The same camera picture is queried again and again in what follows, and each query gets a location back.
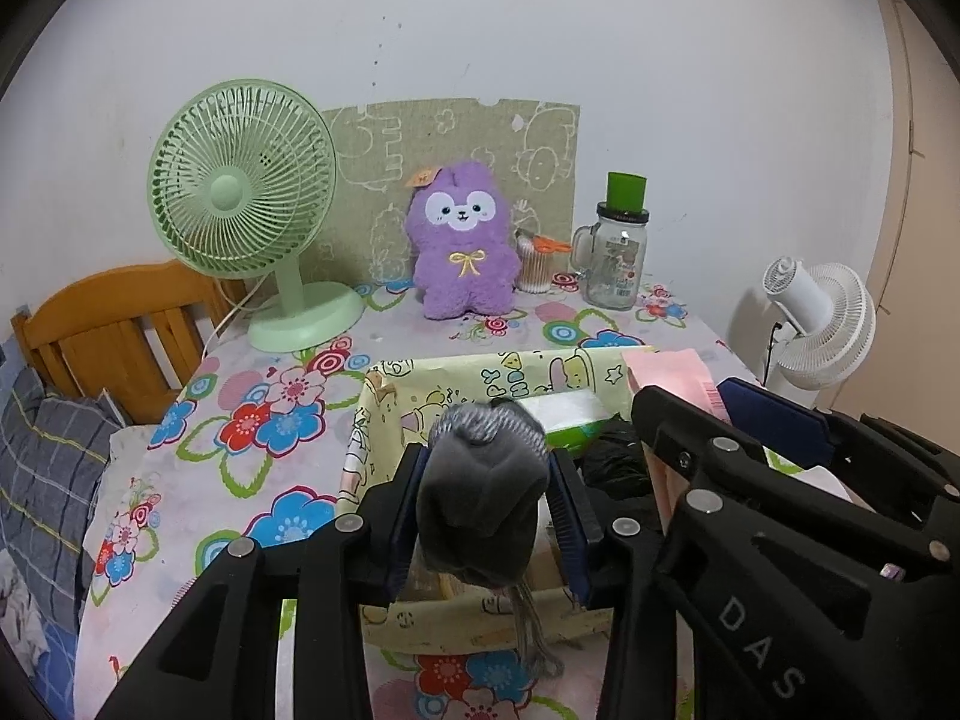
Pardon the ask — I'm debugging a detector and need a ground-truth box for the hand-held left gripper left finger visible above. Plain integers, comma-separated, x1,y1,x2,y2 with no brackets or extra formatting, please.
97,444,428,720

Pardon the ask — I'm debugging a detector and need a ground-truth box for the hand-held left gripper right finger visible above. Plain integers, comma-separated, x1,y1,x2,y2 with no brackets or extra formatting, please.
551,450,680,720

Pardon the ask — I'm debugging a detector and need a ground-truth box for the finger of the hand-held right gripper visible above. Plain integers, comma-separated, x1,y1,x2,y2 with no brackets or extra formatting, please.
632,385,938,578
716,379,960,533

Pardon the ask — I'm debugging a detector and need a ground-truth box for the pink packet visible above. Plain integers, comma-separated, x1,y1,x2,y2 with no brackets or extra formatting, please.
622,349,732,518

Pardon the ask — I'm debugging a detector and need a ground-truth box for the black plastic bag roll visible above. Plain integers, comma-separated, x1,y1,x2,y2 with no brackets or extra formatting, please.
583,420,653,500

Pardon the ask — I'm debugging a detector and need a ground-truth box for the grey sock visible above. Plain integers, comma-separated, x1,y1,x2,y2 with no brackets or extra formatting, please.
416,401,563,680

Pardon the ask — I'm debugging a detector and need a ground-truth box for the white tissue pack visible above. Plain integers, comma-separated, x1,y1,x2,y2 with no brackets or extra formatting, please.
517,390,623,458

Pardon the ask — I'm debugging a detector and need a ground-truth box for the yellow printed storage box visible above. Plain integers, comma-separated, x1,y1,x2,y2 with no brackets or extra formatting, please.
337,349,653,650

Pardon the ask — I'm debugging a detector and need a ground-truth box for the white standing fan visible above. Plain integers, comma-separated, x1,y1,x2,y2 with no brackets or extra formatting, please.
761,256,877,391

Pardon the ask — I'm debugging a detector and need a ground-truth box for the glass jar with green lid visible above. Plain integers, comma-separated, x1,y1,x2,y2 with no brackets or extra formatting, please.
571,172,650,310

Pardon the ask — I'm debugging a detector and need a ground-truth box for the cotton swab jar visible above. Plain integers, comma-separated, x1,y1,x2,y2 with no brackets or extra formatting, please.
514,234,571,293

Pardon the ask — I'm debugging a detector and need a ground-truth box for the beige door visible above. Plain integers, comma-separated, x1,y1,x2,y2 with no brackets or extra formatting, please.
870,0,960,421

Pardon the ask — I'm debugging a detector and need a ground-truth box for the purple plush toy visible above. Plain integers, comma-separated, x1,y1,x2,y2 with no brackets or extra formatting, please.
405,160,521,320

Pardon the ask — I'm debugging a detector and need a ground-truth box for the grey plaid pillow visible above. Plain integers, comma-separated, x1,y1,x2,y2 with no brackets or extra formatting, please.
0,367,132,623

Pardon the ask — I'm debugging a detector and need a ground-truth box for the green printed board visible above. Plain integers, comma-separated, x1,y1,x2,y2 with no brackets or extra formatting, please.
322,97,581,293

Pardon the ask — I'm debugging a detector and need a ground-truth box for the wooden headboard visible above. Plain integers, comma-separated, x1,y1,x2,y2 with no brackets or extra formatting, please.
11,262,248,425

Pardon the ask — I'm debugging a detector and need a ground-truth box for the blue bedsheet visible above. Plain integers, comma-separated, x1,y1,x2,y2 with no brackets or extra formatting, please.
0,615,83,720

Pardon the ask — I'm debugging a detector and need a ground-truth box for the green desk fan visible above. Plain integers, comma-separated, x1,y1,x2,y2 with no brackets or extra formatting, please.
148,79,366,353

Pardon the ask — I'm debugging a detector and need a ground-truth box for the white crumpled cloth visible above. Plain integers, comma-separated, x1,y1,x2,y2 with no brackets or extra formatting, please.
0,570,46,680

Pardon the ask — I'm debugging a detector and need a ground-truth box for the white fan cable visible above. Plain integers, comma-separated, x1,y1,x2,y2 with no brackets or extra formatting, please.
202,281,271,361

